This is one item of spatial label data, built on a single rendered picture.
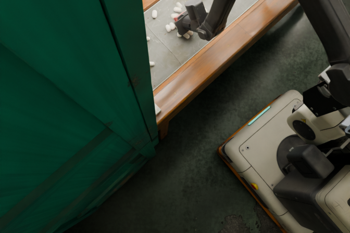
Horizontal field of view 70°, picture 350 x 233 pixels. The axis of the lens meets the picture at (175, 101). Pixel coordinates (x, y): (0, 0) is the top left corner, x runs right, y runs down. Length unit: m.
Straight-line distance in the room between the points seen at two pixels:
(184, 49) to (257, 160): 0.79
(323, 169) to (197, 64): 0.63
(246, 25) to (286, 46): 1.02
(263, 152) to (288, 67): 0.80
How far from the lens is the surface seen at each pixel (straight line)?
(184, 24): 1.04
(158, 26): 1.15
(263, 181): 1.54
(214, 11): 0.84
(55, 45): 0.17
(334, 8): 0.59
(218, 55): 1.08
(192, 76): 1.02
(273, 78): 2.01
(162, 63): 1.07
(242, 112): 1.85
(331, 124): 1.02
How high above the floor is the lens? 1.71
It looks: 74 degrees down
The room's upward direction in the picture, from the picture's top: 11 degrees clockwise
